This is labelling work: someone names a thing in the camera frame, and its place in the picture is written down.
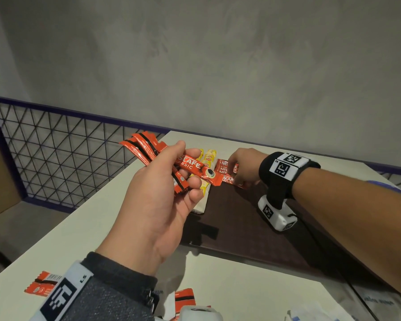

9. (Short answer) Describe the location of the person's right hand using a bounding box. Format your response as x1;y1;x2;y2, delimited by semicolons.
227;147;270;189

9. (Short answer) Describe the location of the person's left hand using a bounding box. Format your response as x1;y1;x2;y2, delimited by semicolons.
95;140;205;277

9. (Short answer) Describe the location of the dark brown tray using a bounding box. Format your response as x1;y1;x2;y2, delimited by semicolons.
180;160;401;291

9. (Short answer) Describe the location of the pile of white sugar packets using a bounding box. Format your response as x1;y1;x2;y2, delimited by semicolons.
153;284;401;321

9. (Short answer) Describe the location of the person's right forearm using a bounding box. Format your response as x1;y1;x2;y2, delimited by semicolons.
292;169;401;300

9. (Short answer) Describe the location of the black right wrist band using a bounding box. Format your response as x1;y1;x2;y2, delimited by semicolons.
258;151;321;211

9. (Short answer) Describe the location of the black wrist band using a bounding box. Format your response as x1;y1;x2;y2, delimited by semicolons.
258;151;321;211
30;252;160;321

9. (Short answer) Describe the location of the black left wrist band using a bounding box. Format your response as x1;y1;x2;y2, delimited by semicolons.
30;252;160;321

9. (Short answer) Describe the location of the blue and white mug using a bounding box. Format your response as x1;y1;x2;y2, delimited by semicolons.
366;179;401;196

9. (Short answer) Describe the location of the light wooden cabinet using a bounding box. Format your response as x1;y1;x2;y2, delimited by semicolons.
0;127;22;221

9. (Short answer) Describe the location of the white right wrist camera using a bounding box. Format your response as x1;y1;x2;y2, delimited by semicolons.
257;194;299;232

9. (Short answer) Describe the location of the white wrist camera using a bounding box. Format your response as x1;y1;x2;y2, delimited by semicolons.
155;305;224;321
257;194;299;232

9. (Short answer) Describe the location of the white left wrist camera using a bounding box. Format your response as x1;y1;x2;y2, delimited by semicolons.
155;305;224;321

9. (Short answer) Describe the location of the black cable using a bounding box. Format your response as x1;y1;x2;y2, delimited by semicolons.
295;214;381;321

